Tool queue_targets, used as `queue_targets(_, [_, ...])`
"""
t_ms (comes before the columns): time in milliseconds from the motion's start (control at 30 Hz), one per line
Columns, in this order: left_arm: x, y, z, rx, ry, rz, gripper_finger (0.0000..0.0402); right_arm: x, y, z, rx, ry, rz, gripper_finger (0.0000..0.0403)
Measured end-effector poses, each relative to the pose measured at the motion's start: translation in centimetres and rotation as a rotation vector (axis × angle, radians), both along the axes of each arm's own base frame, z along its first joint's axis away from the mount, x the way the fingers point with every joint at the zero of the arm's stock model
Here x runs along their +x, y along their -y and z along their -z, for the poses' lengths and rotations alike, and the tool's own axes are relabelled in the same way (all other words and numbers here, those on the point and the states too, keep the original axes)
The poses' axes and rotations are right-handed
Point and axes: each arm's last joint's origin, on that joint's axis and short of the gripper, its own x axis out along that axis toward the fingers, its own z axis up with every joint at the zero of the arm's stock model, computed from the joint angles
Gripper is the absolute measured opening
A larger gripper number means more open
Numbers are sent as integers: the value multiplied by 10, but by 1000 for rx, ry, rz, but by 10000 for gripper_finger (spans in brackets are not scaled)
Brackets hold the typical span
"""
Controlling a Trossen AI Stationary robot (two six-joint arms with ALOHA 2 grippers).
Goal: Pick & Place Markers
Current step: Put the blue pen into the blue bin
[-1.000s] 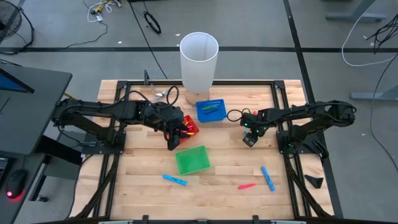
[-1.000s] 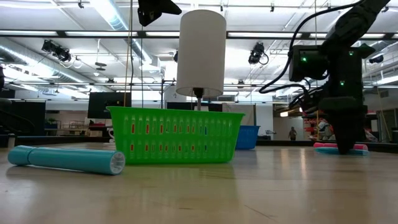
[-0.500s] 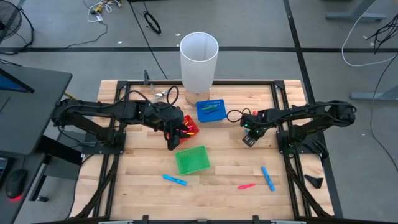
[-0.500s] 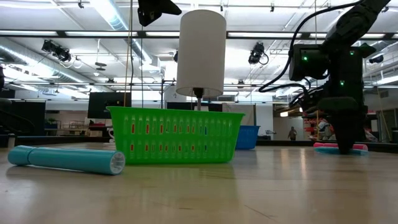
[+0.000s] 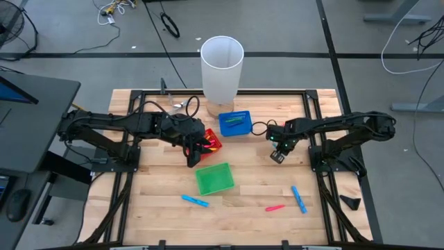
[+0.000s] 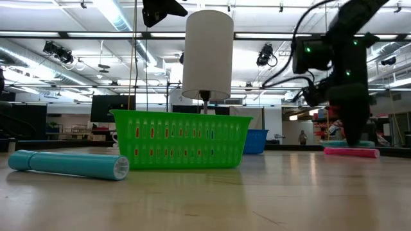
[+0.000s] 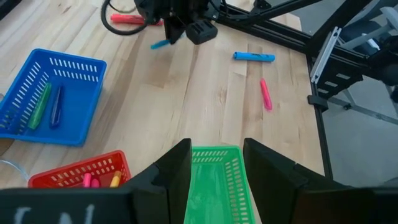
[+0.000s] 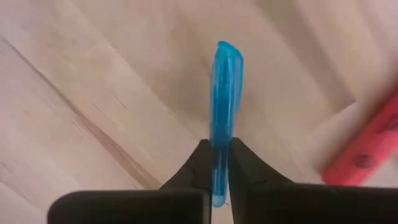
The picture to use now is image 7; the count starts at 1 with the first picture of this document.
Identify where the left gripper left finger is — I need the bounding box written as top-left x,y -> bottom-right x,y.
0,138 -> 193,224

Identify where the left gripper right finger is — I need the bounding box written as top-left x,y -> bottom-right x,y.
243,138 -> 398,224

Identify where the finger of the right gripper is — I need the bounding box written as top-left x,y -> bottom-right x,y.
163,17 -> 187,45

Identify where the teal thin marker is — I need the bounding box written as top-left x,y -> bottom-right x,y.
150,32 -> 187,50

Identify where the yellow marker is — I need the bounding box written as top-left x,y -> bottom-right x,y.
109,170 -> 123,189

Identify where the reddish pink marker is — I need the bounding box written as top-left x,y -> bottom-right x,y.
109,12 -> 164,27

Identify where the light blue marker black print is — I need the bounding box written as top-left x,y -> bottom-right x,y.
233,51 -> 276,63

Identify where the purple marker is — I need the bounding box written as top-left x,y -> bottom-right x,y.
49,85 -> 65,128

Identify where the green marker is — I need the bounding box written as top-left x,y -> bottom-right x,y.
27,82 -> 52,131

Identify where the red plastic basket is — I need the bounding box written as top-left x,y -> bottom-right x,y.
27,150 -> 132,189

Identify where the green plastic basket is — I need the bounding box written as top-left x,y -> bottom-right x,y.
183,145 -> 256,224

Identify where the blue plastic basket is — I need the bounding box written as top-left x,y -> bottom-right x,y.
0,48 -> 108,147

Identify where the grey metal floor stand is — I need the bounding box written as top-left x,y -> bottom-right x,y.
328,93 -> 398,125

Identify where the dark office chair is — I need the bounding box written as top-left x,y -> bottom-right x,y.
337,6 -> 398,63

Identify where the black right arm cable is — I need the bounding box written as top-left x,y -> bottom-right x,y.
101,0 -> 150,36

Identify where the black frame clamp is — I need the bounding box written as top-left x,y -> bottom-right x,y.
307,95 -> 330,112

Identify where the black aluminium table frame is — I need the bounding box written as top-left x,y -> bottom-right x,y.
214,0 -> 398,180

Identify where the silver aluminium bracket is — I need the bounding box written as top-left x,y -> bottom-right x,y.
310,26 -> 342,84

